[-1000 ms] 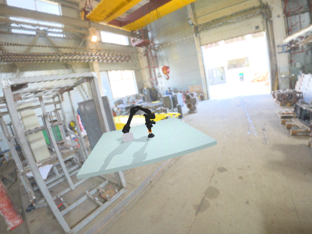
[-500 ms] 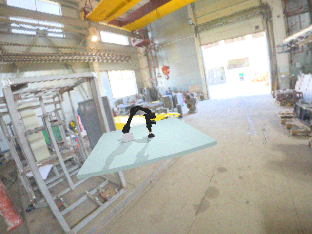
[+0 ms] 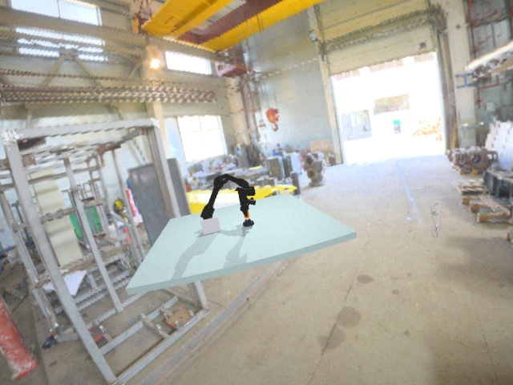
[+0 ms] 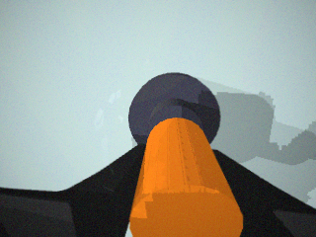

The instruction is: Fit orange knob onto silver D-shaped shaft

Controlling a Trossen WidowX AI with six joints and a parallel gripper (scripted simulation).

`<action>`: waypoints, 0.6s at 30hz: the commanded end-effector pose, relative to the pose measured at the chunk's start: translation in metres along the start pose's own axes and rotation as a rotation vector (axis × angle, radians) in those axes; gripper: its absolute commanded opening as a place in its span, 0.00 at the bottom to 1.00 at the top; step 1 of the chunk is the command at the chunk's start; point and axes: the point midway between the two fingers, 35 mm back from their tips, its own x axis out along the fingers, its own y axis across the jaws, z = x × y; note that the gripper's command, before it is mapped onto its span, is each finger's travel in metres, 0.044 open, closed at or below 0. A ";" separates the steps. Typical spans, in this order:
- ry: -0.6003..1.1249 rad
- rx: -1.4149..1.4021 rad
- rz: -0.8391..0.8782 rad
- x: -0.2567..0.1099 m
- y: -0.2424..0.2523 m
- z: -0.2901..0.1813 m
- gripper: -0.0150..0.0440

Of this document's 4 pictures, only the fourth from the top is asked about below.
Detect orange knob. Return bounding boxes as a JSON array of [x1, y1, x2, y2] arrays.
[[129, 118, 243, 237]]

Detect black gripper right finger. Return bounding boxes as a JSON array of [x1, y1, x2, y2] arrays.
[[212, 149, 316, 237]]

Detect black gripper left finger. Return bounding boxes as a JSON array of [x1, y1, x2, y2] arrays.
[[0, 143, 146, 237]]

